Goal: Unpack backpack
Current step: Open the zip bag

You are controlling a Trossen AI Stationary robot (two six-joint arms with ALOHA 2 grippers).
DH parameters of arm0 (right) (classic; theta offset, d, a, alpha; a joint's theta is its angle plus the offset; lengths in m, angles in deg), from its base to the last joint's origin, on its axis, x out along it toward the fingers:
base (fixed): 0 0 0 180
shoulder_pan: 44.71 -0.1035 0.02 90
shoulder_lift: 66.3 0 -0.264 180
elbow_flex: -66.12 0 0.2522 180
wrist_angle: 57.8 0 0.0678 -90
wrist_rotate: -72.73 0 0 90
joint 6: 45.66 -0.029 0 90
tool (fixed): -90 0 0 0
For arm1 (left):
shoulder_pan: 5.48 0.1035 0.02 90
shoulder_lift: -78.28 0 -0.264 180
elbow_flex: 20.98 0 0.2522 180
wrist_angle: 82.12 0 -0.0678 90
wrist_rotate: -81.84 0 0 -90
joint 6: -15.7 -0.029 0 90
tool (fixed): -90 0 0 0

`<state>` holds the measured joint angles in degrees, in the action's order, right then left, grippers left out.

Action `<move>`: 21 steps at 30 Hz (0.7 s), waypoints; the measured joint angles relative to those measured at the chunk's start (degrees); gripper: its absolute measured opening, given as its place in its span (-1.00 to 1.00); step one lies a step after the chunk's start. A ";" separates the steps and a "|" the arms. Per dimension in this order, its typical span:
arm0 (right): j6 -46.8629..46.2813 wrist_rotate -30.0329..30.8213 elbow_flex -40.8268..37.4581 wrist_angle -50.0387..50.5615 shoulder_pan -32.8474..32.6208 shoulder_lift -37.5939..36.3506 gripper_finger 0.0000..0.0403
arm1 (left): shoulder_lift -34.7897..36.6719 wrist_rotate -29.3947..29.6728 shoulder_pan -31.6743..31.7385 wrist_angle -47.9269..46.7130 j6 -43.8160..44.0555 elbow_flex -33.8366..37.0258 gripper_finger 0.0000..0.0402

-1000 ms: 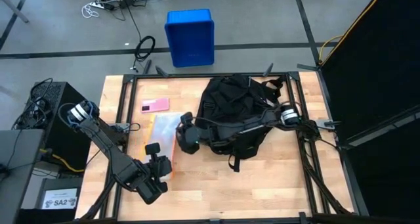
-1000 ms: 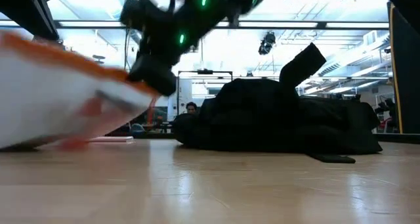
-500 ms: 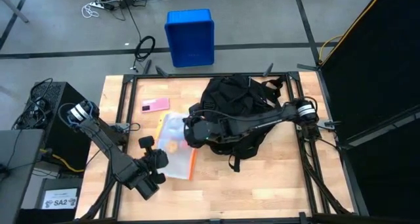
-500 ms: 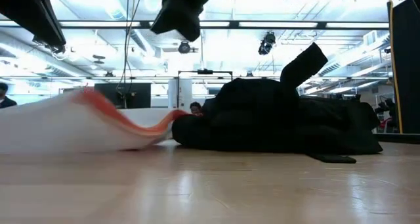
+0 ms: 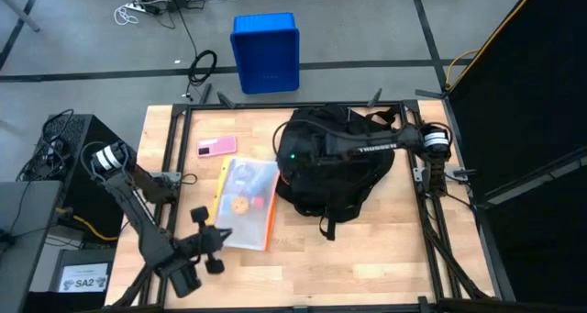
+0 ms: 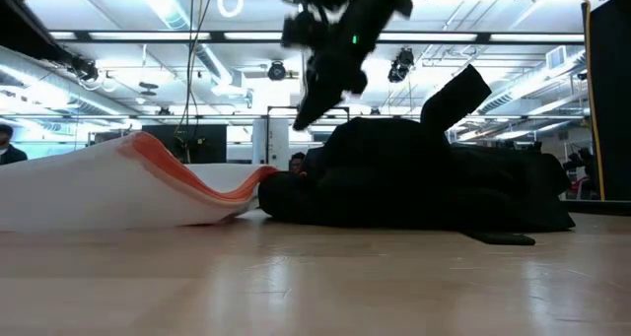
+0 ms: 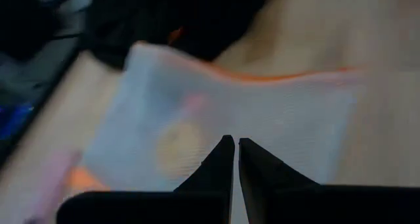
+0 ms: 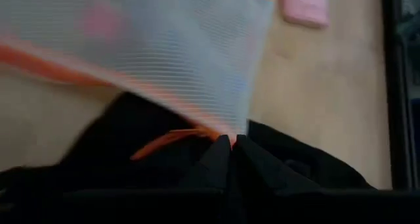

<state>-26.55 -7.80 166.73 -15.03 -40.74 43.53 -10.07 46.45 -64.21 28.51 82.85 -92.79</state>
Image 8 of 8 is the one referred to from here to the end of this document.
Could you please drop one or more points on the black backpack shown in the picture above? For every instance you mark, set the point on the black backpack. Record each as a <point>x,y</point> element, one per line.
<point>131,128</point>

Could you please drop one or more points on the pink smartphone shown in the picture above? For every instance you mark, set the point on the pink smartphone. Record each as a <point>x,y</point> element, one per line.
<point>305,7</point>

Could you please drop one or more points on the mesh pouch with orange zipper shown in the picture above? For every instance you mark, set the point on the mesh pouch with orange zipper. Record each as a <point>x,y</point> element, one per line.
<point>180,46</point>

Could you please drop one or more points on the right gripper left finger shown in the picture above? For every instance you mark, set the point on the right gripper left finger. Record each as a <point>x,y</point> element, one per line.
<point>213,171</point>

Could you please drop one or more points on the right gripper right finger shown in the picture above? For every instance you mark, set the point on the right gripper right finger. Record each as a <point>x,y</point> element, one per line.
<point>259,171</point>

